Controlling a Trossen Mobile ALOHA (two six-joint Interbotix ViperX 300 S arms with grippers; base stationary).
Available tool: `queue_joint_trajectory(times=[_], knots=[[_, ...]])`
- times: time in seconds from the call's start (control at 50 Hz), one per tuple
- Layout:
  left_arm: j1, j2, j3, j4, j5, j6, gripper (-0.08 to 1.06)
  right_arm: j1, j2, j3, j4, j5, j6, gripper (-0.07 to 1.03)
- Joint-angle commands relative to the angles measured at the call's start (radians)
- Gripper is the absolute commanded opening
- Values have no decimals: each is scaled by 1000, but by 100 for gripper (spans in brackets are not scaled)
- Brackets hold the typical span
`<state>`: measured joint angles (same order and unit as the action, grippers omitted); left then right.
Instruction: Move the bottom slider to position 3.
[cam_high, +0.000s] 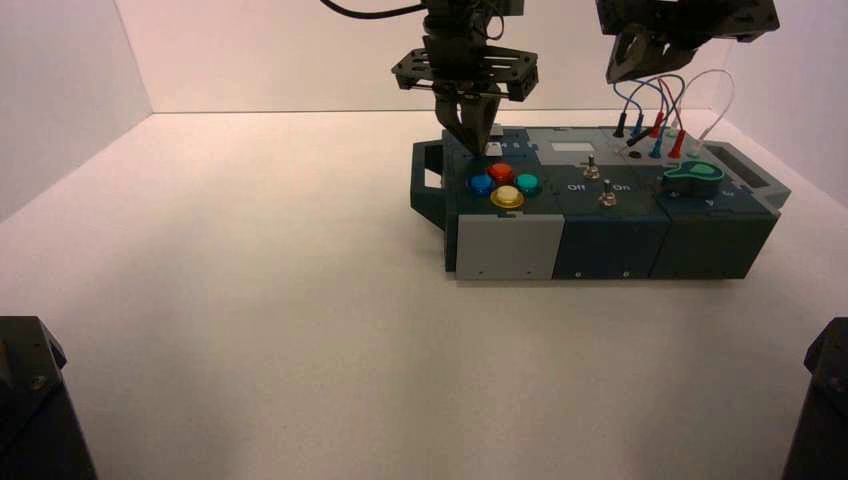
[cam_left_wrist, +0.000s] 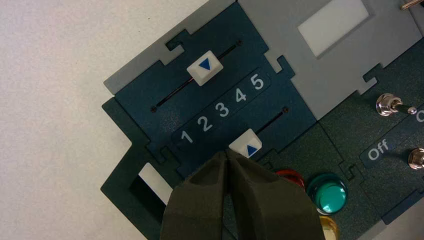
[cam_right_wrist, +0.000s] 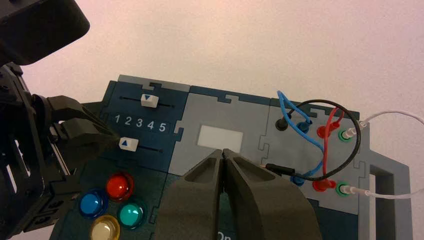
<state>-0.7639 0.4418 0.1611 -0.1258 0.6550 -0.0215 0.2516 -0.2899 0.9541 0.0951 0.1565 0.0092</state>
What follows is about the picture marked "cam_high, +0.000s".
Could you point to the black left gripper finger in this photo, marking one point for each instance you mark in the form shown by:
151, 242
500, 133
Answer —
487, 119
457, 119

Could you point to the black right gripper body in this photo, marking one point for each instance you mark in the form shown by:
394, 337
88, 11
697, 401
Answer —
702, 16

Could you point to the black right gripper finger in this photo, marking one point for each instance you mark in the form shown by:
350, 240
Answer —
672, 56
626, 60

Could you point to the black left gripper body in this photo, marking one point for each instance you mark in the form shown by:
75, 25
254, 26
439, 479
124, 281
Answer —
464, 66

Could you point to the white slider knob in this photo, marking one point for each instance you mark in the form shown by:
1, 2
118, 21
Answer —
494, 148

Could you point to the red round push button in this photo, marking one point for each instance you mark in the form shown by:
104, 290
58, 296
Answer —
501, 173

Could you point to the blue round push button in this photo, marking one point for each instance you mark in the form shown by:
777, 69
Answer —
480, 184

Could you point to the teal round push button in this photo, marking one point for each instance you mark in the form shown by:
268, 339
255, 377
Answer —
528, 183

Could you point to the yellow round push button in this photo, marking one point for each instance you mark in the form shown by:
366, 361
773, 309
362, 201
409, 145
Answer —
507, 197

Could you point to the green rotary knob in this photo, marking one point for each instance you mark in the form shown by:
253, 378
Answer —
692, 177

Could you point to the dark teal task board box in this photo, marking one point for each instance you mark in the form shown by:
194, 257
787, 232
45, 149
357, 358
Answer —
609, 232

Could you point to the metal toggle switch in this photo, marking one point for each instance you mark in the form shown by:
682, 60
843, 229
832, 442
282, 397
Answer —
590, 169
607, 195

